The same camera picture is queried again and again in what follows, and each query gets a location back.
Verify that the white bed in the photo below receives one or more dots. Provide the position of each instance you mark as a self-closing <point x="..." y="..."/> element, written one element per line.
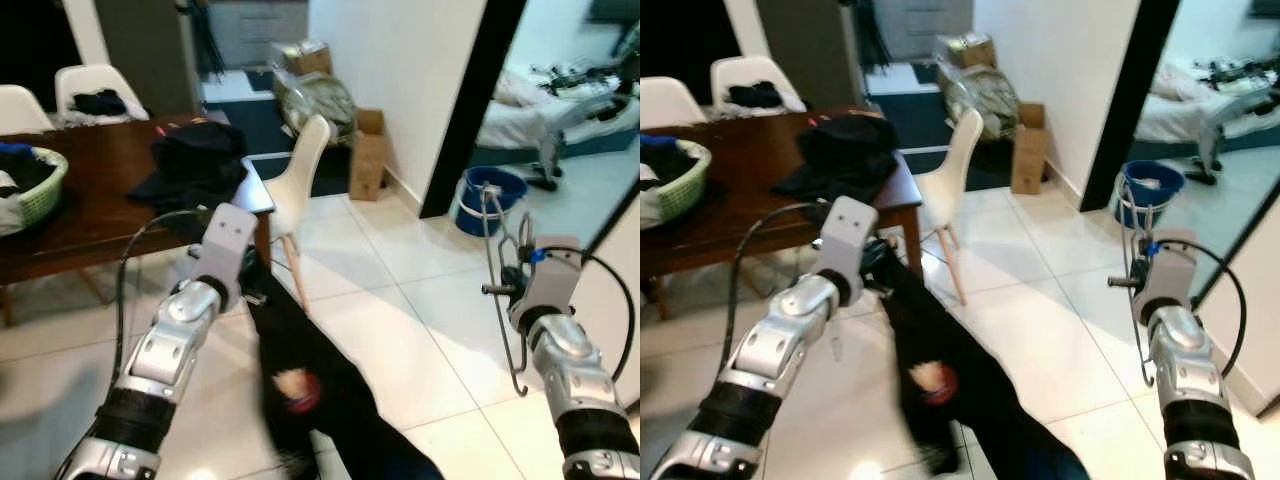
<point x="530" y="120"/>
<point x="1180" y="115"/>

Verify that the black folded cloth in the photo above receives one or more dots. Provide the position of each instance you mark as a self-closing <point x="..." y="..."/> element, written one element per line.
<point x="100" y="102"/>
<point x="755" y="95"/>

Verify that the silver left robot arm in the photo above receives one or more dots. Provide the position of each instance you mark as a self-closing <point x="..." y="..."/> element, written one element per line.
<point x="165" y="350"/>
<point x="780" y="345"/>

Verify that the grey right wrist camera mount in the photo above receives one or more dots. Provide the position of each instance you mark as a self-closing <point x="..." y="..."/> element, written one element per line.
<point x="1168" y="270"/>
<point x="550" y="280"/>

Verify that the black door frame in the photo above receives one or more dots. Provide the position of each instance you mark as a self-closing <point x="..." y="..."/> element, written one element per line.
<point x="470" y="110"/>
<point x="1125" y="100"/>

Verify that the tall cardboard box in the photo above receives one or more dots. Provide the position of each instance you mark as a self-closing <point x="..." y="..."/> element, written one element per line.
<point x="1028" y="155"/>
<point x="368" y="160"/>

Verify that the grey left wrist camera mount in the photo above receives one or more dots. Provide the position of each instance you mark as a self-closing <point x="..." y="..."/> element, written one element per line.
<point x="848" y="240"/>
<point x="225" y="245"/>

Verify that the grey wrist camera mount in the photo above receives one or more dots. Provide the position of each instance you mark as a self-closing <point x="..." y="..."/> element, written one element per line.
<point x="1168" y="270"/>
<point x="848" y="240"/>
<point x="225" y="245"/>
<point x="550" y="280"/>

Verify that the clear plastic bag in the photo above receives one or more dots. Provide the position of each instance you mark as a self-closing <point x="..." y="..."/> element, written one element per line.
<point x="315" y="105"/>
<point x="980" y="100"/>

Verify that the grey metal hanger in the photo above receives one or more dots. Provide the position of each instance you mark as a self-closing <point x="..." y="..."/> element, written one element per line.
<point x="490" y="230"/>

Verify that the brown wooden table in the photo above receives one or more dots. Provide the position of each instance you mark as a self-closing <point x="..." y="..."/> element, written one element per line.
<point x="750" y="200"/>
<point x="90" y="215"/>

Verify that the black clothes pile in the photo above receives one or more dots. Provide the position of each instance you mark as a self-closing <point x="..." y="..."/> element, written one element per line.
<point x="840" y="155"/>
<point x="195" y="165"/>

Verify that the blue bucket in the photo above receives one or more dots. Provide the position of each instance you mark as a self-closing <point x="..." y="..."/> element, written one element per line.
<point x="1150" y="195"/>
<point x="490" y="205"/>

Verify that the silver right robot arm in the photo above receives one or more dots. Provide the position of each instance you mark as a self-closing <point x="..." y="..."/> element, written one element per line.
<point x="1185" y="360"/>
<point x="570" y="370"/>

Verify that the grey cabinet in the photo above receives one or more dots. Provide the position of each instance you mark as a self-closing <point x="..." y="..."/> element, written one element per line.
<point x="260" y="30"/>
<point x="925" y="25"/>

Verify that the black printed garment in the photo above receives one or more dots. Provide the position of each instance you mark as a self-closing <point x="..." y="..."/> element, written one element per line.
<point x="950" y="380"/>
<point x="310" y="380"/>

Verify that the small cardboard box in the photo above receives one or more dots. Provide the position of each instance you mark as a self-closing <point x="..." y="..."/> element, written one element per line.
<point x="968" y="50"/>
<point x="305" y="58"/>

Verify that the green laundry basket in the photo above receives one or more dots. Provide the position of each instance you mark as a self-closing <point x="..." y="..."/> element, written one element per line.
<point x="45" y="195"/>
<point x="690" y="190"/>

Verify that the white plastic chair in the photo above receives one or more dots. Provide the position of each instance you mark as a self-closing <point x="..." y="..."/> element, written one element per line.
<point x="955" y="165"/>
<point x="100" y="80"/>
<point x="755" y="68"/>
<point x="20" y="110"/>
<point x="665" y="102"/>
<point x="300" y="170"/>

